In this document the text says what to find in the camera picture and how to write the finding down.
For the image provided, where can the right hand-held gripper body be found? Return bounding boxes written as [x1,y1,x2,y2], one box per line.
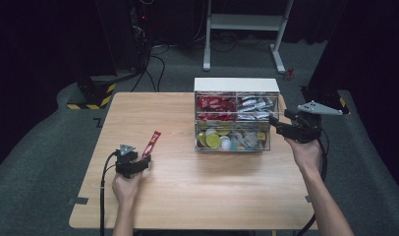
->
[284,100,344,145]

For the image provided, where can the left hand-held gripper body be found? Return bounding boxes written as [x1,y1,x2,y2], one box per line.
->
[114,143,143,180]

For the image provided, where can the red stick sachet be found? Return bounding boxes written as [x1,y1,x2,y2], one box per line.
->
[142,130,162,159]

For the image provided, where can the clear drawer with sachets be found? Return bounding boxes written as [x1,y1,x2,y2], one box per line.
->
[194,91,281,121]

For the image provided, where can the clear plastic drawer organizer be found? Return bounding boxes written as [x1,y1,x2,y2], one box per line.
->
[193,77,281,152]

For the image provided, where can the person's left hand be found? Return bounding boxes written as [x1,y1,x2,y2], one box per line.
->
[111,169,146,207]

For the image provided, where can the person's right hand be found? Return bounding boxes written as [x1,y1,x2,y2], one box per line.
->
[284,136,323,175]

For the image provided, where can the pile of silver sachets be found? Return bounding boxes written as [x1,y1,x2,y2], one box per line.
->
[237,95,275,120]

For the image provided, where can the black square stand base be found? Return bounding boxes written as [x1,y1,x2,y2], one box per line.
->
[300,86,350,115]

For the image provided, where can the pile of white creamer cups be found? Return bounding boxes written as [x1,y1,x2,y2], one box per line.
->
[220,129,268,151]

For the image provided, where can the clear drawer with capsules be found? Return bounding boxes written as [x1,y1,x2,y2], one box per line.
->
[195,119,273,152]

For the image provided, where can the grey tape strip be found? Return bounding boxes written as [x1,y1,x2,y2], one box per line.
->
[67,196,89,207]

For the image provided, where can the pile of red sachets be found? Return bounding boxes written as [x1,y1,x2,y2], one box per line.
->
[197,94,239,121]

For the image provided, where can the pile of yellow-green capsules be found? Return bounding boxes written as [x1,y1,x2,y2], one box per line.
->
[197,122,233,149]

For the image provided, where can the black yellow striped base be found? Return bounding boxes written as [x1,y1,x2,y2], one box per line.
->
[67,75,118,111]

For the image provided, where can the dark curtain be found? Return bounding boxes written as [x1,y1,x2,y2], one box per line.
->
[307,0,399,190]
[0,0,118,166]

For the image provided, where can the white metal stand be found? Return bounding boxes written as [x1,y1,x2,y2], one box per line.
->
[201,0,295,74]

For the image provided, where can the dark equipment rack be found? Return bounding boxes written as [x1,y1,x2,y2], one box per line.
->
[128,0,153,72]

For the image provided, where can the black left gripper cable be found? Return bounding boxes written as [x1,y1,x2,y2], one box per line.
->
[99,150,119,236]

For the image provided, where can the black floor cables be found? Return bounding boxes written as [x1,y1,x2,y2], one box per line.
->
[130,43,167,93]

